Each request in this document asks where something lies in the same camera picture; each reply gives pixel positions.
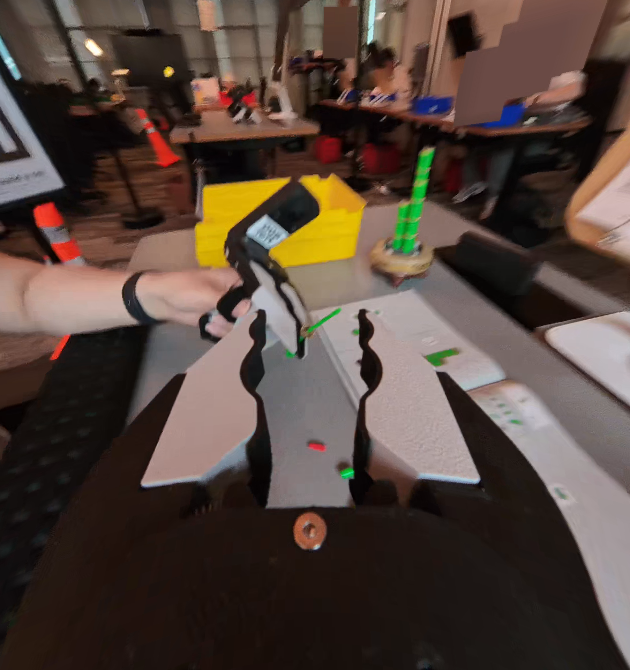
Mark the yellow plastic bin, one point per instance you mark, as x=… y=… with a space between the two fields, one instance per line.
x=336 y=220

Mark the black framed marker sign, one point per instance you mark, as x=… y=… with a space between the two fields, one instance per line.
x=11 y=172

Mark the black display screen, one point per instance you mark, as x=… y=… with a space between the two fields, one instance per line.
x=147 y=63

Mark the blue plastic bin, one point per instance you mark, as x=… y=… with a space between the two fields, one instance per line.
x=506 y=116
x=433 y=104

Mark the black box device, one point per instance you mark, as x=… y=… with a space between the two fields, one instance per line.
x=493 y=267

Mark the long wooden table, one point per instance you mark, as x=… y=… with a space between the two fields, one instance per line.
x=503 y=128

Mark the lego instruction booklet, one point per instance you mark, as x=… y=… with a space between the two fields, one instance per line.
x=414 y=324

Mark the person's left forearm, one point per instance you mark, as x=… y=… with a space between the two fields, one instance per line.
x=58 y=298

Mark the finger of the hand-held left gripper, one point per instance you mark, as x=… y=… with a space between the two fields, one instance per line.
x=276 y=314
x=298 y=309

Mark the printed instruction sheet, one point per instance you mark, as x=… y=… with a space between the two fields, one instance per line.
x=629 y=204

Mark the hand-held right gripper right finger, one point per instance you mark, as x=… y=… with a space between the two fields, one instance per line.
x=419 y=418

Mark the red plastic bin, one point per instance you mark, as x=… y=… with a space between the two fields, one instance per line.
x=380 y=158
x=328 y=149

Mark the wooden background table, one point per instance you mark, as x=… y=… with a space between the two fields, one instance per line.
x=231 y=131

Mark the black wristband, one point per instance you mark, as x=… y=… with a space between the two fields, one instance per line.
x=132 y=303

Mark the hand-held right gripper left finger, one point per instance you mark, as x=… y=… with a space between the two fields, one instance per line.
x=205 y=418

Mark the green bamboo lego model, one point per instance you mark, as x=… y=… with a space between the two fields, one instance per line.
x=409 y=225

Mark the orange traffic cone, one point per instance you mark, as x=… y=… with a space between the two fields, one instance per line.
x=53 y=225
x=158 y=141

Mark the person's left hand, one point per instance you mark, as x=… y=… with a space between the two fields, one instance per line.
x=179 y=293

